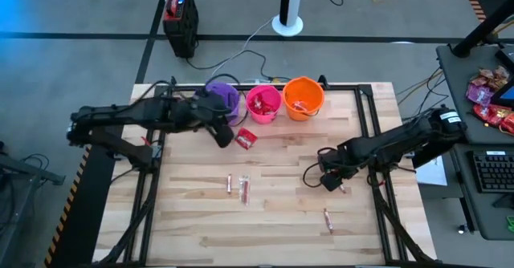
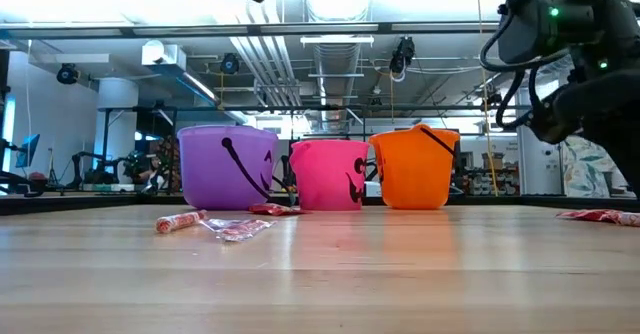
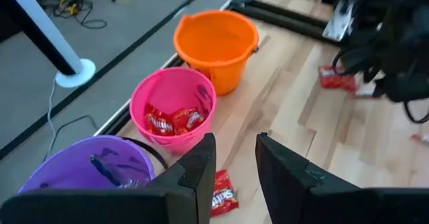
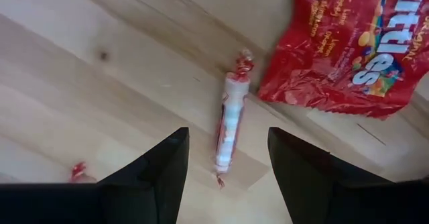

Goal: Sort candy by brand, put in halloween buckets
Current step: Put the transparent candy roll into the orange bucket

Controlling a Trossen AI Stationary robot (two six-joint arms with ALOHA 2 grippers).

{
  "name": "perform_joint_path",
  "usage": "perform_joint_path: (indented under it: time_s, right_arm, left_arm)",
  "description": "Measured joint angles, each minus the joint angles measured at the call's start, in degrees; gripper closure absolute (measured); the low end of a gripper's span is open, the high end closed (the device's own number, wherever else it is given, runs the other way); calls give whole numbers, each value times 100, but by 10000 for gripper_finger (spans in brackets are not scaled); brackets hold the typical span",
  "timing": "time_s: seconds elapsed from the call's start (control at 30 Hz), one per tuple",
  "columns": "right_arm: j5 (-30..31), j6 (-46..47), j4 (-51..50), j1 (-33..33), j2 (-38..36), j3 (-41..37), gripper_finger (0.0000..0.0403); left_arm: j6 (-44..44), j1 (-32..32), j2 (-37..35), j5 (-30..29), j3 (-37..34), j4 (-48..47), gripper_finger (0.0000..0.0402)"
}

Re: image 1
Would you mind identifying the dark grey desk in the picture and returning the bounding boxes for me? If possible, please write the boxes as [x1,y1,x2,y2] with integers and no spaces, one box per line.
[450,142,514,242]

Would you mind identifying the black aluminium table frame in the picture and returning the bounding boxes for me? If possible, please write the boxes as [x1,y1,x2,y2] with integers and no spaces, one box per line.
[96,83,439,268]

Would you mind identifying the dark tablet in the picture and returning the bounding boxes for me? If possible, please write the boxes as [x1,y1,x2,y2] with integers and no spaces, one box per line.
[491,77,514,109]

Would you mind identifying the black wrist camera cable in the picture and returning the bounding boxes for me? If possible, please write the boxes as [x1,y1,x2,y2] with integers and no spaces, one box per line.
[301,146,342,189]

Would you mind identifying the grey side table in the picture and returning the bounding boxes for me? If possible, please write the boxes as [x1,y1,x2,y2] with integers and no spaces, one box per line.
[435,43,514,145]

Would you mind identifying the purple halloween bucket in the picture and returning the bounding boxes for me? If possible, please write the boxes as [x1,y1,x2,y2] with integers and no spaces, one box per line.
[194,80,243,127]

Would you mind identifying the small red candy packet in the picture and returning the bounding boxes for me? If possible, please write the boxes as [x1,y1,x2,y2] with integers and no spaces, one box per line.
[234,127,259,151]

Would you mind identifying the white black pole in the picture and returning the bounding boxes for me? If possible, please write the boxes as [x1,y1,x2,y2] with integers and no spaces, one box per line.
[271,0,304,38]

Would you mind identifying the purple candy packet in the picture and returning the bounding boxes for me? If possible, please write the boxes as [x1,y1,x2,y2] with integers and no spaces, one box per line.
[465,83,496,108]

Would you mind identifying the black metal cart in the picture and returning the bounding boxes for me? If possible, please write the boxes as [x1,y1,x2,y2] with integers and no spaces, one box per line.
[0,139,67,241]

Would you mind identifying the clear wrapper red candy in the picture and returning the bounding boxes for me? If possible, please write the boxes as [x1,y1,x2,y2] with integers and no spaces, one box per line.
[237,174,252,206]

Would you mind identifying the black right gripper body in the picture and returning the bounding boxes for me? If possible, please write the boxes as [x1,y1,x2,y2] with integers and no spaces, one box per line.
[317,139,362,177]

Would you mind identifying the white floor cable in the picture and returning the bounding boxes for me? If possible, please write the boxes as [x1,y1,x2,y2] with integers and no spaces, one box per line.
[210,16,279,79]

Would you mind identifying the black keyboard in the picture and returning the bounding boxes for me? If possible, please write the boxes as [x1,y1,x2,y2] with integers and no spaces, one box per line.
[472,151,514,194]

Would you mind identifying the white paper sheet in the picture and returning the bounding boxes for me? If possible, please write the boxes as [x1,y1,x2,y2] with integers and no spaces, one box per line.
[414,155,449,187]

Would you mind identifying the black red crate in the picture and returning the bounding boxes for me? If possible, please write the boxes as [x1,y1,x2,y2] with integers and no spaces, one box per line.
[161,0,200,59]

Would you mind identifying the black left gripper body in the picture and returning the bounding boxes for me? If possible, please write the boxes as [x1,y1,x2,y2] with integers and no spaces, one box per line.
[173,91,233,131]

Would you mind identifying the pink halloween bucket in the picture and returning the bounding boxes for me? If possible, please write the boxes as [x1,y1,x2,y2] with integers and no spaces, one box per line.
[245,84,284,125]

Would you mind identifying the large red candy packet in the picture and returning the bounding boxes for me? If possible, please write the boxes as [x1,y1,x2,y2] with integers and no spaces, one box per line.
[250,92,268,113]

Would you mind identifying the black diagonal stand leg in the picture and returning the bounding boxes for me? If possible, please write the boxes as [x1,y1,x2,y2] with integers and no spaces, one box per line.
[451,0,514,59]

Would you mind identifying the brown orange candy packets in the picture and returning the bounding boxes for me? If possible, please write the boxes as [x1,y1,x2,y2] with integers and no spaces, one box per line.
[468,64,511,91]

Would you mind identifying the black yellow striped base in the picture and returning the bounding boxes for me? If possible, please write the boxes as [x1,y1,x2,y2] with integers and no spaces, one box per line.
[43,123,126,268]

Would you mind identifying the black power cable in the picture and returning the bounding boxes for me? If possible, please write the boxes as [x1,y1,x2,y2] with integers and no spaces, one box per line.
[186,49,292,83]

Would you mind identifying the orange halloween bucket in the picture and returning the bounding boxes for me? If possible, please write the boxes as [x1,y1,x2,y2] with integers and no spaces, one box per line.
[281,75,326,122]

